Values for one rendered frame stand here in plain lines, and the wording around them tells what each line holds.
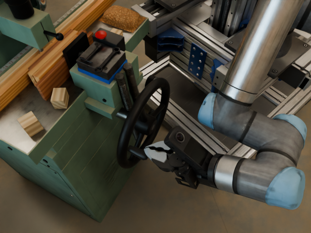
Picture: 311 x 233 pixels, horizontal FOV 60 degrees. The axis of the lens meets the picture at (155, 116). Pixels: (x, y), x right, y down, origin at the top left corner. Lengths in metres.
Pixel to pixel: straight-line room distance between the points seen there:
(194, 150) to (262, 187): 0.15
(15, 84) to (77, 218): 0.94
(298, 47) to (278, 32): 0.58
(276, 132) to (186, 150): 0.18
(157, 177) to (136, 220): 0.26
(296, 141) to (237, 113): 0.12
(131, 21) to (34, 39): 0.33
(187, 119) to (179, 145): 0.95
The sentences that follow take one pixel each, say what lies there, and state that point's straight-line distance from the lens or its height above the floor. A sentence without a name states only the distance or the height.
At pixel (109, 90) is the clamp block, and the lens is 0.71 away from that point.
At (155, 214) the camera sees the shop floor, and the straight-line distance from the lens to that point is 1.53.
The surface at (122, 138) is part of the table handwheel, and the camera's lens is 0.68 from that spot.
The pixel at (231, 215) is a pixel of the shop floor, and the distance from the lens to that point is 1.59.
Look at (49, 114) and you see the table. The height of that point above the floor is 0.90.
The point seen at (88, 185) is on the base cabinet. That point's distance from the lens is 1.11.
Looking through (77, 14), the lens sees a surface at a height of 0.95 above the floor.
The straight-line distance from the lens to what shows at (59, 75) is 0.80.
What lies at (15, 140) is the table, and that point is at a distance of 0.76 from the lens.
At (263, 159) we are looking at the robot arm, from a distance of 0.55.
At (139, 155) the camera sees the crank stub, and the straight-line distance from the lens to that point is 0.70.
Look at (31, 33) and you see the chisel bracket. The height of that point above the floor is 1.05.
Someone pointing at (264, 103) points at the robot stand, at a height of 0.21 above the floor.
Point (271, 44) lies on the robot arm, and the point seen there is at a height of 1.15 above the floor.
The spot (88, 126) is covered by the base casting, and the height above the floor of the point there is 0.76.
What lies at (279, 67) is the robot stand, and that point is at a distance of 1.03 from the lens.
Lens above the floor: 1.49
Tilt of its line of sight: 56 degrees down
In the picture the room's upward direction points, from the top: straight up
